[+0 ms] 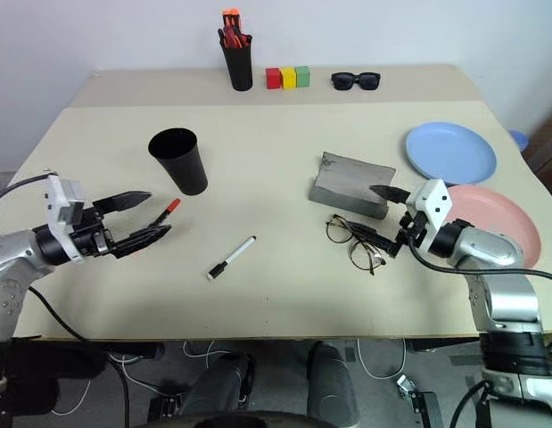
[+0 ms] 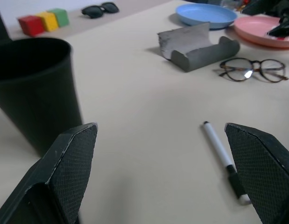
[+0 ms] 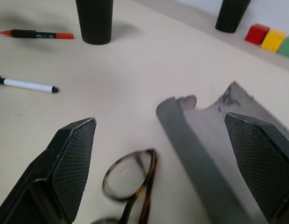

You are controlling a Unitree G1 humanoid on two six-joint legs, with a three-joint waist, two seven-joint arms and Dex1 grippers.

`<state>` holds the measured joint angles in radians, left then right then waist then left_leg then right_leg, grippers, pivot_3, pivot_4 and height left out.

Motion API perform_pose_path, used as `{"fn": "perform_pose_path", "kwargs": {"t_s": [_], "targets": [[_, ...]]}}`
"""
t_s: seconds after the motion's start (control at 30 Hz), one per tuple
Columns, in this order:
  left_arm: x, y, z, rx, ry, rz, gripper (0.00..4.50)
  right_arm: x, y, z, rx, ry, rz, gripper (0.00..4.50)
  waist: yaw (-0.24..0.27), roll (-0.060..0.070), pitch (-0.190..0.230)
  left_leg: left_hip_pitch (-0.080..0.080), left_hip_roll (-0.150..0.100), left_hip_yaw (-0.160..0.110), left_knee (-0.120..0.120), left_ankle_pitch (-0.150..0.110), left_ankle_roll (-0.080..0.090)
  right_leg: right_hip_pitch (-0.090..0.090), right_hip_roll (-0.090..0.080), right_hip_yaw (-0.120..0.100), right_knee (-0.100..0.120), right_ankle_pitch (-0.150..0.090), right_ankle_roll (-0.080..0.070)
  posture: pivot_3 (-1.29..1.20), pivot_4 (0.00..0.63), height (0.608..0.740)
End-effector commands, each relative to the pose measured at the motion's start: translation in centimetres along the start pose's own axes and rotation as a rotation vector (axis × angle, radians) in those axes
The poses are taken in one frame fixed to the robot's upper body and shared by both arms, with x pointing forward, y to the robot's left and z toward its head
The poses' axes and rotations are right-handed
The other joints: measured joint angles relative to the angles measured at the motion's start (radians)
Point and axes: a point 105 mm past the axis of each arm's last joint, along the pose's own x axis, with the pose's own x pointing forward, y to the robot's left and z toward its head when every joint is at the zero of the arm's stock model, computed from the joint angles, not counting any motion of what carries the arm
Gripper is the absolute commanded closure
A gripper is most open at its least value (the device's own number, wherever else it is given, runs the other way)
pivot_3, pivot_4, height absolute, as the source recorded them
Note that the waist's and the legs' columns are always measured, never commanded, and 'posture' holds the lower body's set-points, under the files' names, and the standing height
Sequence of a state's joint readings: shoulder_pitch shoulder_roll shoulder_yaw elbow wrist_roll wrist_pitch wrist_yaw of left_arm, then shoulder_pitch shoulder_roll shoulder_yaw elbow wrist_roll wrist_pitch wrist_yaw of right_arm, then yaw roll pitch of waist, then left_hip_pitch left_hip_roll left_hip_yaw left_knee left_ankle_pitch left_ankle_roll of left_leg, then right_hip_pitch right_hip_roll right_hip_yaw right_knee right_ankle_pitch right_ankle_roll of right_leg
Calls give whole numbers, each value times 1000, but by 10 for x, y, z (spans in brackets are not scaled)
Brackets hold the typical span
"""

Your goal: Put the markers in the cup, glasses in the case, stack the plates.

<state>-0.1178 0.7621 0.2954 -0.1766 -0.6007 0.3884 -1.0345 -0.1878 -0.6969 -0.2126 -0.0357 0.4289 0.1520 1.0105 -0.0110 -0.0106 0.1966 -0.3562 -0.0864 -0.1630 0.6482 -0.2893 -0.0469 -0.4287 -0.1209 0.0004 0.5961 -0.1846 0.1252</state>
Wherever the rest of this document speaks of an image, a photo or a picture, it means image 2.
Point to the grey glasses case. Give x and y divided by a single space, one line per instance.
205 57

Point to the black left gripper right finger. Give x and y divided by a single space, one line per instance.
261 172

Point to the blue plate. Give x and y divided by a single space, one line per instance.
205 15

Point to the red wooden block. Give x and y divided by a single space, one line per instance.
31 25

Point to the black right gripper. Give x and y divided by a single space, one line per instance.
270 5

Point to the white marker with black grip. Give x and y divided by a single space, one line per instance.
216 144

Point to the yellow wooden block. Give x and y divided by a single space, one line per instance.
49 22

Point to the tortoiseshell round eyeglasses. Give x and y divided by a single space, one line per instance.
257 62

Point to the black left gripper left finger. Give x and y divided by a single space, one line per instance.
65 168

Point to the black sunglasses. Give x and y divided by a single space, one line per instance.
94 11

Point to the green wooden block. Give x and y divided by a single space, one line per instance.
60 16

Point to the pink plate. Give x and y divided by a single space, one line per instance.
254 30

